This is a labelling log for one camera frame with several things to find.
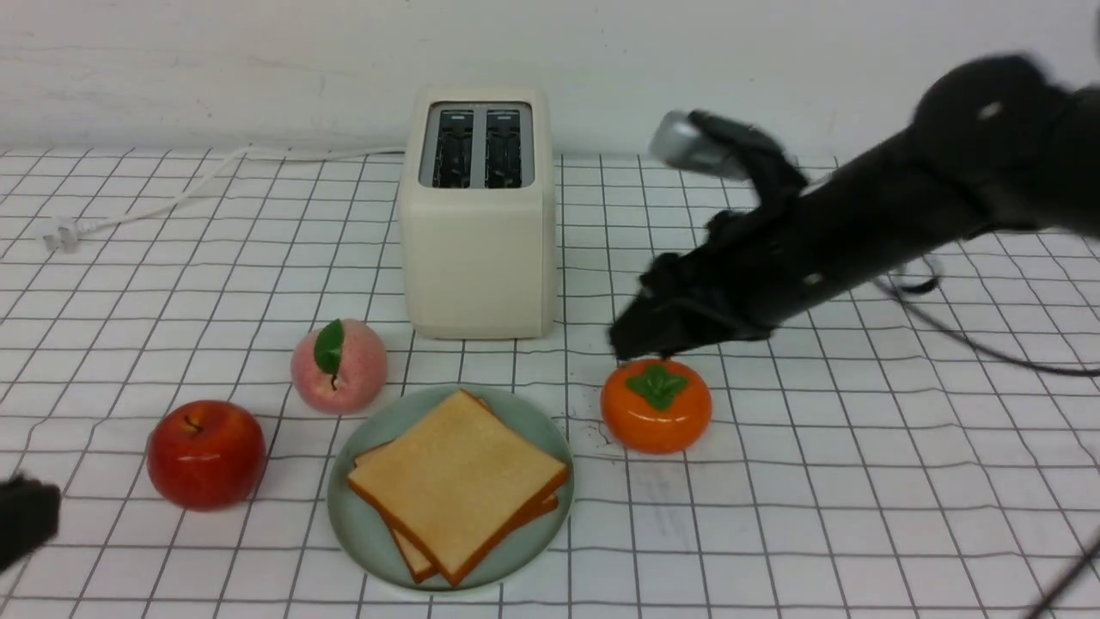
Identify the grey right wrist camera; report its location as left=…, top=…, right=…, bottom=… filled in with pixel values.
left=649, top=109, right=809, bottom=207

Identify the light green plate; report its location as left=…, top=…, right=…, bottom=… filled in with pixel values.
left=326, top=383, right=575, bottom=597

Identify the white power cable with plug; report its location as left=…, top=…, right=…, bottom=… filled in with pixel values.
left=43, top=147, right=406, bottom=255

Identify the pink peach with leaf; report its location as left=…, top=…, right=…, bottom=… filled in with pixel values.
left=290, top=318, right=388, bottom=414

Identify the white grid tablecloth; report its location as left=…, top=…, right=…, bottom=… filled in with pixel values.
left=1, top=150, right=1099, bottom=618

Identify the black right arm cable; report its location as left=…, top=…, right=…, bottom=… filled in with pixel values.
left=872, top=258, right=1100, bottom=619

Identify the orange persimmon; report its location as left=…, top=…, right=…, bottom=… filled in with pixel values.
left=600, top=358, right=712, bottom=455

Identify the red apple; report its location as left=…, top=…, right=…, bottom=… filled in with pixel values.
left=146, top=400, right=266, bottom=511

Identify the toast slice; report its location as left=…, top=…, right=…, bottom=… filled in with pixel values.
left=327, top=385, right=574, bottom=594
left=347, top=389, right=567, bottom=586

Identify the cream white toaster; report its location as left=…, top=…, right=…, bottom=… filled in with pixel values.
left=395, top=86, right=559, bottom=340

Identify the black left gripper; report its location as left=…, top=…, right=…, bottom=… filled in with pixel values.
left=1, top=475, right=62, bottom=572

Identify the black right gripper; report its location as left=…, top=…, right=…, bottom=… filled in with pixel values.
left=608, top=211, right=804, bottom=361

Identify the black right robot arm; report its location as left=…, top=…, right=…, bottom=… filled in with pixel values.
left=608, top=55, right=1099, bottom=361

